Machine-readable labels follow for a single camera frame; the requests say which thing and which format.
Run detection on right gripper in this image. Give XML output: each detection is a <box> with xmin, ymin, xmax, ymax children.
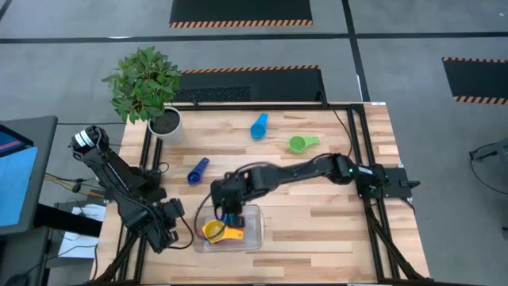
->
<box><xmin>210</xmin><ymin>176</ymin><xmax>249</xmax><ymax>230</ymax></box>

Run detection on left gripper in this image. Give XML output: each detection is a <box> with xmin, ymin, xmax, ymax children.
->
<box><xmin>148</xmin><ymin>197</ymin><xmax>186</xmax><ymax>254</ymax></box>

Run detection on yellow measuring cup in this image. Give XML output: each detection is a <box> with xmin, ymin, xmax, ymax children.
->
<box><xmin>202</xmin><ymin>218</ymin><xmax>244</xmax><ymax>245</ymax></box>

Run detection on small navy measuring cup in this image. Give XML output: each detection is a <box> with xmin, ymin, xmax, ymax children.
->
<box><xmin>187</xmin><ymin>157</ymin><xmax>210</xmax><ymax>185</ymax></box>

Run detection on clear plastic basket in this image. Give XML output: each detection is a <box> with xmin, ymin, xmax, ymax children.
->
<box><xmin>193</xmin><ymin>204</ymin><xmax>265</xmax><ymax>253</ymax></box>

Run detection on cyan measuring cup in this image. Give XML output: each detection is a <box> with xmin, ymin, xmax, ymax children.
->
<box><xmin>249</xmin><ymin>113</ymin><xmax>269</xmax><ymax>140</ymax></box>

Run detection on green measuring cup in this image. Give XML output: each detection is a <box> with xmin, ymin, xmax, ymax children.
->
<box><xmin>287</xmin><ymin>135</ymin><xmax>321</xmax><ymax>155</ymax></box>

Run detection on white papers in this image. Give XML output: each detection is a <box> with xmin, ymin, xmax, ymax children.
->
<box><xmin>58</xmin><ymin>203</ymin><xmax>107</xmax><ymax>259</ymax></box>

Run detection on white plant pot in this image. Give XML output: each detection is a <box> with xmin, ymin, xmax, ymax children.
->
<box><xmin>147</xmin><ymin>106</ymin><xmax>185</xmax><ymax>147</ymax></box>

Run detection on black desk bar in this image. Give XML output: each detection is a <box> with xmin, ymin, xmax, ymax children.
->
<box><xmin>33</xmin><ymin>203</ymin><xmax>103</xmax><ymax>238</ymax></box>

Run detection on black hazard-striped floor mat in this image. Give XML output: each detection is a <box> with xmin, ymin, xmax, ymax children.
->
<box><xmin>174</xmin><ymin>65</ymin><xmax>327</xmax><ymax>103</ymax></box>
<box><xmin>169</xmin><ymin>0</ymin><xmax>314</xmax><ymax>29</ymax></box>
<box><xmin>441</xmin><ymin>56</ymin><xmax>508</xmax><ymax>106</ymax></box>

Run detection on green leafy plant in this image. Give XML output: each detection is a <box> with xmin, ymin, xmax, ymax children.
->
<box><xmin>102</xmin><ymin>45</ymin><xmax>183</xmax><ymax>125</ymax></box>

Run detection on light blue sheet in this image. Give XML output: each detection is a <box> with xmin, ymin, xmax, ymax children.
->
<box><xmin>0</xmin><ymin>146</ymin><xmax>39</xmax><ymax>228</ymax></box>

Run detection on grey desk top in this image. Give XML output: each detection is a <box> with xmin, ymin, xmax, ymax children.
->
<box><xmin>0</xmin><ymin>115</ymin><xmax>59</xmax><ymax>236</ymax></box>

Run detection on computer monitor screen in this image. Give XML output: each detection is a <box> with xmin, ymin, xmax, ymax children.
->
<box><xmin>0</xmin><ymin>124</ymin><xmax>35</xmax><ymax>158</ymax></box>

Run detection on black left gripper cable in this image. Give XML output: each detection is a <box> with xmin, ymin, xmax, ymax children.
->
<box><xmin>174</xmin><ymin>214</ymin><xmax>195</xmax><ymax>250</ymax></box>

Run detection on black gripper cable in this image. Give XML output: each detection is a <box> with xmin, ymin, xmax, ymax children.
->
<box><xmin>193</xmin><ymin>189</ymin><xmax>217</xmax><ymax>242</ymax></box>
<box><xmin>174</xmin><ymin>214</ymin><xmax>195</xmax><ymax>250</ymax></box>

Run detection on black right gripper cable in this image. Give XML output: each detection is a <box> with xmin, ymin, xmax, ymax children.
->
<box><xmin>193</xmin><ymin>189</ymin><xmax>217</xmax><ymax>242</ymax></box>

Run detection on yellow cables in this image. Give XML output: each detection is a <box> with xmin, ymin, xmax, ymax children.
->
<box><xmin>43</xmin><ymin>172</ymin><xmax>107</xmax><ymax>199</ymax></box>

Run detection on black aluminium table frame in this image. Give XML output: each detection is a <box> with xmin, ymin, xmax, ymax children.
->
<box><xmin>90</xmin><ymin>102</ymin><xmax>433</xmax><ymax>285</ymax></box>

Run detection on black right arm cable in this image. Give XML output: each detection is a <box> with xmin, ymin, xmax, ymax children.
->
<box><xmin>317</xmin><ymin>91</ymin><xmax>354</xmax><ymax>158</ymax></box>

